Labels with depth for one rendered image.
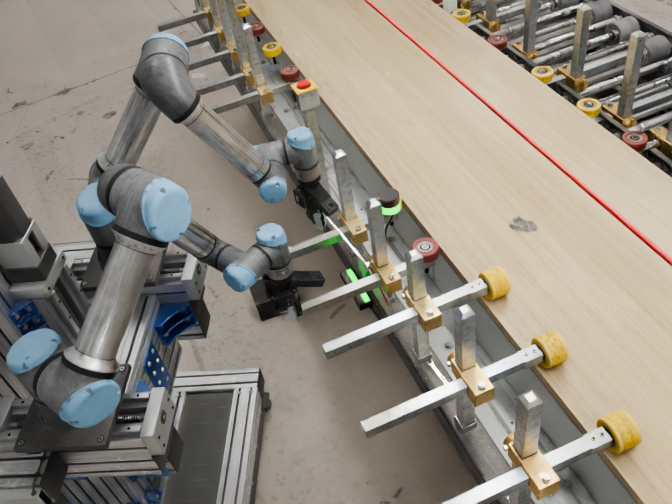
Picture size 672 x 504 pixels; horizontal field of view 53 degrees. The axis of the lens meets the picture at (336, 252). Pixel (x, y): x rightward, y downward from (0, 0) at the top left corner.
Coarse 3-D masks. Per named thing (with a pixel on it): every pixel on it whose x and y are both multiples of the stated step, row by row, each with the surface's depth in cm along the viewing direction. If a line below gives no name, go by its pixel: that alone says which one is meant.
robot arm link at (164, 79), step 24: (144, 72) 159; (168, 72) 158; (168, 96) 158; (192, 96) 160; (192, 120) 163; (216, 120) 167; (216, 144) 169; (240, 144) 172; (240, 168) 175; (264, 168) 177; (264, 192) 179
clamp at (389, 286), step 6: (372, 258) 203; (372, 264) 202; (390, 264) 200; (378, 270) 199; (384, 270) 198; (390, 270) 198; (384, 276) 197; (396, 276) 196; (384, 282) 196; (390, 282) 195; (396, 282) 196; (384, 288) 198; (390, 288) 196; (396, 288) 197; (402, 288) 198
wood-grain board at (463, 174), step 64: (256, 0) 343; (320, 0) 332; (384, 0) 322; (320, 64) 286; (384, 64) 279; (448, 64) 271; (512, 64) 265; (384, 128) 245; (448, 128) 240; (576, 128) 229; (448, 192) 215; (512, 192) 211; (576, 192) 206; (640, 192) 202; (448, 256) 195; (512, 256) 191; (576, 256) 188; (640, 256) 184; (512, 320) 175; (576, 320) 172; (640, 320) 169; (576, 384) 159; (640, 384) 156; (640, 448) 145
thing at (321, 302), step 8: (400, 264) 201; (424, 264) 200; (432, 264) 202; (400, 272) 199; (360, 280) 198; (368, 280) 198; (376, 280) 197; (344, 288) 197; (352, 288) 196; (360, 288) 197; (368, 288) 198; (320, 296) 196; (328, 296) 196; (336, 296) 195; (344, 296) 196; (352, 296) 197; (304, 304) 195; (312, 304) 194; (320, 304) 194; (328, 304) 196; (304, 312) 194; (312, 312) 195
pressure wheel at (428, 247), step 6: (420, 240) 200; (426, 240) 200; (432, 240) 199; (414, 246) 199; (420, 246) 199; (426, 246) 197; (432, 246) 198; (438, 246) 197; (420, 252) 196; (426, 252) 196; (432, 252) 196; (438, 252) 198; (426, 258) 196; (432, 258) 197; (426, 270) 204
